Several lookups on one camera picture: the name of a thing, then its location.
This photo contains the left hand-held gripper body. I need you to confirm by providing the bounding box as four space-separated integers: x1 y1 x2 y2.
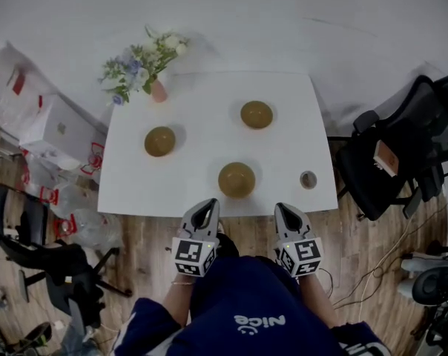
171 228 221 278

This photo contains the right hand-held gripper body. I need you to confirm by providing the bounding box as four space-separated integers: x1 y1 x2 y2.
273 231 325 279

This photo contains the olive green bowl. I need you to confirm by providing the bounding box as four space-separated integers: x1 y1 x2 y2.
143 125 177 159
240 100 274 130
217 161 257 200

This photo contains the person's right forearm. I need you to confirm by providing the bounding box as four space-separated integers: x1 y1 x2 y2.
296 271 340 329

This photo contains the person's left forearm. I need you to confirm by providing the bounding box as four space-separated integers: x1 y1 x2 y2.
160 272 195 329

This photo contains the person's black shoe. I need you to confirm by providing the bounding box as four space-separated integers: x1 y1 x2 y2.
215 231 240 260

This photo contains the small grey cup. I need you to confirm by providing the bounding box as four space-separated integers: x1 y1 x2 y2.
299 170 318 190

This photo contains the navy blue printed shirt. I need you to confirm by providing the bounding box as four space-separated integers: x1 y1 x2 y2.
111 254 392 356

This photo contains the brown box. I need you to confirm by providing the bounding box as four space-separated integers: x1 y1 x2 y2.
372 139 400 177

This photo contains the black mesh office chair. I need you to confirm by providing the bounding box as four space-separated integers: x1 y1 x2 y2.
326 73 448 222

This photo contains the grey and black machine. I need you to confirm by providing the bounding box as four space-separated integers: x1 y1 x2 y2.
396 240 448 356

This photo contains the pink vase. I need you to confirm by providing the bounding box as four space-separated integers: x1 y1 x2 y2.
150 78 169 103

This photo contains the white cardboard box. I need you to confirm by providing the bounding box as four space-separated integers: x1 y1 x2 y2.
19 93 108 162

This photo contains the white and blue flower bouquet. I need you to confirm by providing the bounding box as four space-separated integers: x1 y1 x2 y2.
98 24 191 107

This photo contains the clear plastic bag red print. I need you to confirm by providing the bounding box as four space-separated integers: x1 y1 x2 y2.
0 41 121 248

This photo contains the white floor cable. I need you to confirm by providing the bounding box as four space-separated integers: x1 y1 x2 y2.
331 198 448 311

